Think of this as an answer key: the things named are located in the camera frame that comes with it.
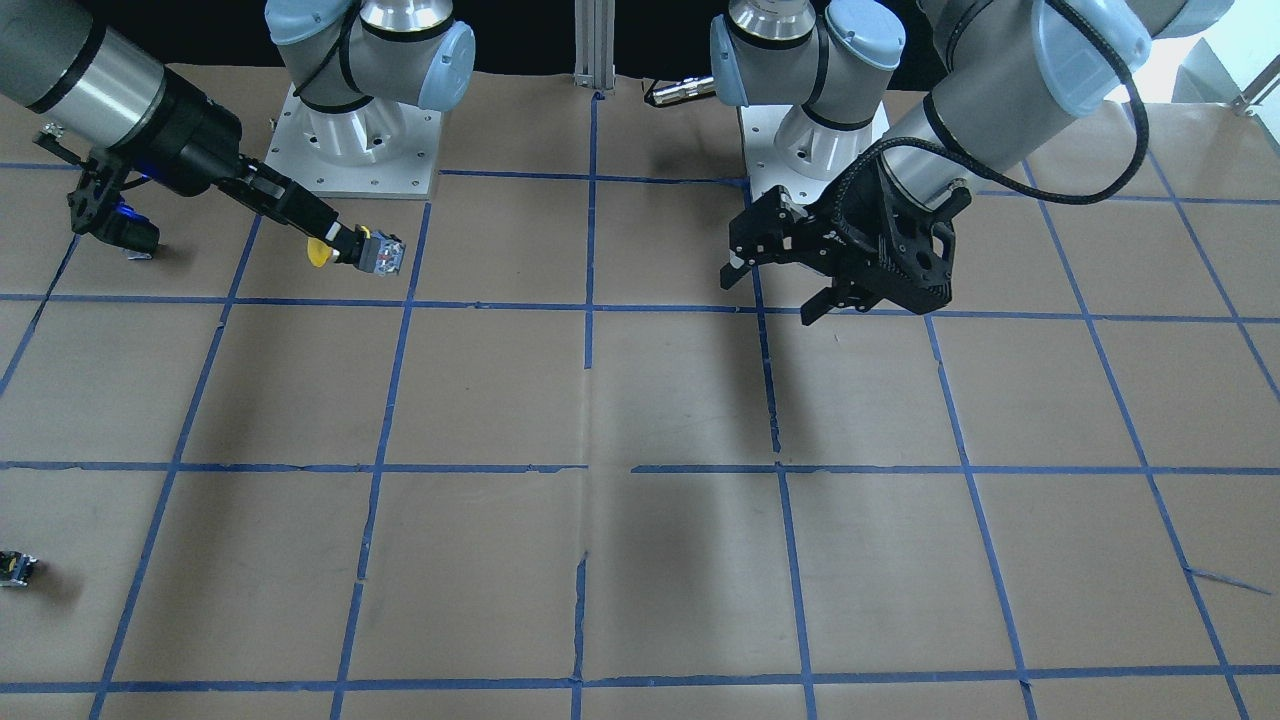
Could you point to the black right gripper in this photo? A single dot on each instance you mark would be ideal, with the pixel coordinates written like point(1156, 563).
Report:
point(192, 137)

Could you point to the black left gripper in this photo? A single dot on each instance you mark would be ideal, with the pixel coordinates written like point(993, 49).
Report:
point(822, 243)

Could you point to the yellow push button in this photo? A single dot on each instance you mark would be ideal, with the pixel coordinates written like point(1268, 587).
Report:
point(372, 252)

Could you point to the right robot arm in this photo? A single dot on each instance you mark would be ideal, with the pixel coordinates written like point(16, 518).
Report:
point(118, 112)

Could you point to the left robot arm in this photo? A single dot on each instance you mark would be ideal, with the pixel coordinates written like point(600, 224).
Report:
point(1017, 73)

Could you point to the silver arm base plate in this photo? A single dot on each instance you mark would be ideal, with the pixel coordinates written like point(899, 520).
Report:
point(386, 150)
point(785, 148)

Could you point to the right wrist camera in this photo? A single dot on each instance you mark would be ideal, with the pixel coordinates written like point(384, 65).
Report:
point(96, 205)

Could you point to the aluminium frame post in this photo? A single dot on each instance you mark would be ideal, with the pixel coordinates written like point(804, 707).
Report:
point(594, 22)

